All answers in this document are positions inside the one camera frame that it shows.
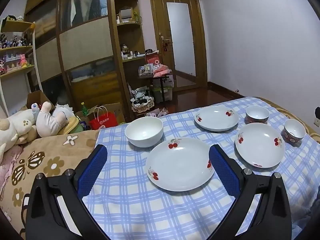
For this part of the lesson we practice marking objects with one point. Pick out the cream plush toy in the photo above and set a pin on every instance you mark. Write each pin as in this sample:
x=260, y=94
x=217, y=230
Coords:
x=15, y=127

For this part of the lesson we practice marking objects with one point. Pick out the green bottle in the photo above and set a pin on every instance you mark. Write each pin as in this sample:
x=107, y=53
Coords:
x=84, y=108

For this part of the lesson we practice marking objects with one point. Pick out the wooden wardrobe with shelves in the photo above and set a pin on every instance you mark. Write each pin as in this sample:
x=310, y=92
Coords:
x=82, y=42

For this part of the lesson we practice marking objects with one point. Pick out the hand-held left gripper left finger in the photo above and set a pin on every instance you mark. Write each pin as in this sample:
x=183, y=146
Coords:
x=92, y=170

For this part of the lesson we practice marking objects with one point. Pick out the red patterned bowl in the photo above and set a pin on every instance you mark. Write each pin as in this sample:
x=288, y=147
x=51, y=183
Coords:
x=257, y=112

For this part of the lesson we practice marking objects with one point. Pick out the clear plastic storage bin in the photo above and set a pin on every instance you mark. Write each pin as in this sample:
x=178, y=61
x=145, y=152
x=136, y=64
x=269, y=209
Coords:
x=165, y=92

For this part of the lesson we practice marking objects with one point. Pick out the display shelf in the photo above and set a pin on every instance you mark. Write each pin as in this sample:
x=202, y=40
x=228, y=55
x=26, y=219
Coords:
x=15, y=26

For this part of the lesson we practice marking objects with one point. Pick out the red bowl with stamped inside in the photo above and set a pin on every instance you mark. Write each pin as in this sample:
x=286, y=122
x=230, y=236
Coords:
x=294, y=130

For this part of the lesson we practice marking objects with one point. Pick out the yellow green bag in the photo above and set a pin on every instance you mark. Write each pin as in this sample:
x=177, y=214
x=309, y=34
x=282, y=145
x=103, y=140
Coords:
x=72, y=126

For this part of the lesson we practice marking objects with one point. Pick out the red box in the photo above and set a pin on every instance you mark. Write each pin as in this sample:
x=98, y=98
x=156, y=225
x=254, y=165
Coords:
x=153, y=58

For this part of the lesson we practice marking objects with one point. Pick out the red paper bag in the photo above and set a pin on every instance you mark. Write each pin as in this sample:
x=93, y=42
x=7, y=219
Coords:
x=103, y=123

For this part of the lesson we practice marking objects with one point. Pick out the wooden door with glass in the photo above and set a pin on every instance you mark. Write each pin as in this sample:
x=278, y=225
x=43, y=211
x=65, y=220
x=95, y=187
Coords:
x=180, y=37

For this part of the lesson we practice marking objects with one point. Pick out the small black table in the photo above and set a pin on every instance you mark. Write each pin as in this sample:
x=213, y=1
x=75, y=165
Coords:
x=162, y=78

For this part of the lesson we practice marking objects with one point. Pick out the plain white bowl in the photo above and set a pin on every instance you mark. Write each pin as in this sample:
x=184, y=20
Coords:
x=144, y=130

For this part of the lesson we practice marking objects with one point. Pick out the collection of small figurines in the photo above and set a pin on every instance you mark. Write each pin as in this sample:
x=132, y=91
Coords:
x=12, y=41

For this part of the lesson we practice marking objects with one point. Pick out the open cardboard box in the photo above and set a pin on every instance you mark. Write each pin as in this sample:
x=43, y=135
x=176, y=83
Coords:
x=115, y=110
x=37, y=97

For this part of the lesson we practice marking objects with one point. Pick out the pink packets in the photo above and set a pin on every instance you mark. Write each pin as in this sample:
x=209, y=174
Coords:
x=162, y=70

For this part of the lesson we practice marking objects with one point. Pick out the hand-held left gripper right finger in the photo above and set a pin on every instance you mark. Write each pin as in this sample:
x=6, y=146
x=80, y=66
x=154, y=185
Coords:
x=222, y=170

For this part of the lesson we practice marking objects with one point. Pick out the wicker basket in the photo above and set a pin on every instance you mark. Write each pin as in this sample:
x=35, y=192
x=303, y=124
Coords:
x=142, y=106

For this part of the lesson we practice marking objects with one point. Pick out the white fluffy plush toy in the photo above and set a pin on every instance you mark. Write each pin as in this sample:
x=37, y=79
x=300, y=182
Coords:
x=63, y=110

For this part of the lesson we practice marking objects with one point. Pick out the white cherry print plate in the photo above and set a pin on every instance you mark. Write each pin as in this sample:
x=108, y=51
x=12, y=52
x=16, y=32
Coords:
x=178, y=170
x=216, y=118
x=260, y=147

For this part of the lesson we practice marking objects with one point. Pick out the blue checked cloth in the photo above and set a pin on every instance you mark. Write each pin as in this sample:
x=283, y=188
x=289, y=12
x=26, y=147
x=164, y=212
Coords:
x=140, y=205

